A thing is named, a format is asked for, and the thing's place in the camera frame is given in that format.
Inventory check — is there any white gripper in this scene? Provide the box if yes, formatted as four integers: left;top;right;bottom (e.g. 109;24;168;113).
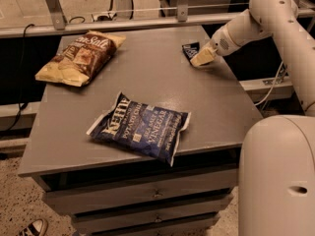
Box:
190;25;237;67

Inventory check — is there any blueberry RXBAR dark wrapper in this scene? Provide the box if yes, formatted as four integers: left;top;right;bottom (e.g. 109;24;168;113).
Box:
182;42;200;61

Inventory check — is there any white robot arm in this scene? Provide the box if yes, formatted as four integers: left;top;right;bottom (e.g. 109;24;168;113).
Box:
191;0;315;236

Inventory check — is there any blue Kettle chip bag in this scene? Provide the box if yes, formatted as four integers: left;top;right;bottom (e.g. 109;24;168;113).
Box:
87;92;191;166

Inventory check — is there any brown sea salt chip bag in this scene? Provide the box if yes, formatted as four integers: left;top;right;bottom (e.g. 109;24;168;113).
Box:
35;31;126;87

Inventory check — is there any power strip on floor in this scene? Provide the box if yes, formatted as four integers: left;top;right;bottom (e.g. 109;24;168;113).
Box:
92;13;116;22

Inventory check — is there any grey drawer cabinet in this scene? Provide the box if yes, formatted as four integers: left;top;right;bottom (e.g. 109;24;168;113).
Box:
19;27;260;236

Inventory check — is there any black and white sneaker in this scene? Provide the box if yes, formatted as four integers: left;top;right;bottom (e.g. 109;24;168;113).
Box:
18;218;48;236

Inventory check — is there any white cable right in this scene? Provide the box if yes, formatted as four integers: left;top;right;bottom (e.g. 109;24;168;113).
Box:
254;61;285;107

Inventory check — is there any metal railing frame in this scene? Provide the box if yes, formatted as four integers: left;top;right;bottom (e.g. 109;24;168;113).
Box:
0;0;315;39

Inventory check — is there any black cable left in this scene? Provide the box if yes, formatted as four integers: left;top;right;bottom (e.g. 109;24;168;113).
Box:
0;23;35;133

